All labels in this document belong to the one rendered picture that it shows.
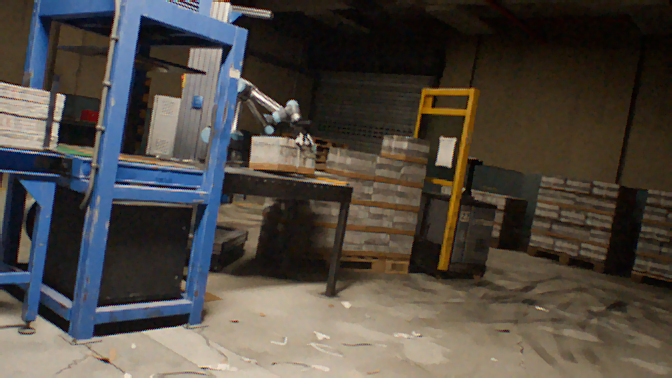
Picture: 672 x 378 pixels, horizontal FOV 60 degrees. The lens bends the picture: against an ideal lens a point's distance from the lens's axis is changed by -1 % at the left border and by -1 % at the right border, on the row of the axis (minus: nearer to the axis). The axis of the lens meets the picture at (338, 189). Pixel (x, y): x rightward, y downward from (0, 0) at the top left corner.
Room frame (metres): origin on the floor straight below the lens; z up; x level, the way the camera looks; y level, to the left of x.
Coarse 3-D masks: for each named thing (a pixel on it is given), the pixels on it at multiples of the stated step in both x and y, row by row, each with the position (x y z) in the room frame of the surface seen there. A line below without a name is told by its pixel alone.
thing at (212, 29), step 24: (48, 0) 2.97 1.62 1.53; (72, 0) 2.80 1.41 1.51; (96, 0) 2.65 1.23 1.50; (144, 0) 2.55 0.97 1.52; (72, 24) 3.18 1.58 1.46; (96, 24) 3.07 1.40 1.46; (144, 24) 2.83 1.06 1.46; (168, 24) 2.66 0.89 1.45; (192, 24) 2.75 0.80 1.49; (216, 24) 2.85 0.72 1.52; (216, 48) 3.13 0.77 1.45
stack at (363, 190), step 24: (360, 192) 5.20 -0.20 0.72; (384, 192) 5.35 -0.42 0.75; (264, 216) 5.09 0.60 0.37; (312, 216) 4.97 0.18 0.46; (336, 216) 5.08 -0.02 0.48; (360, 216) 5.21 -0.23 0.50; (384, 216) 5.37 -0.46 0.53; (312, 240) 4.97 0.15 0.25; (360, 240) 5.24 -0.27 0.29; (384, 240) 5.39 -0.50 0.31; (288, 264) 4.86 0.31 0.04; (312, 264) 5.14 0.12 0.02; (384, 264) 5.42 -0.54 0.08
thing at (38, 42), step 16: (32, 16) 3.07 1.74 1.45; (32, 32) 3.05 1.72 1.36; (48, 32) 3.08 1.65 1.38; (32, 48) 3.03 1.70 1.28; (32, 64) 3.04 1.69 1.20; (32, 80) 3.05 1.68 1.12; (16, 192) 3.05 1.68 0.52; (16, 208) 3.05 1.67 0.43; (16, 224) 3.06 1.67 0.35; (0, 240) 3.07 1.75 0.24; (16, 240) 3.07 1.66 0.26; (0, 256) 3.05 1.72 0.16; (16, 256) 3.08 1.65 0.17
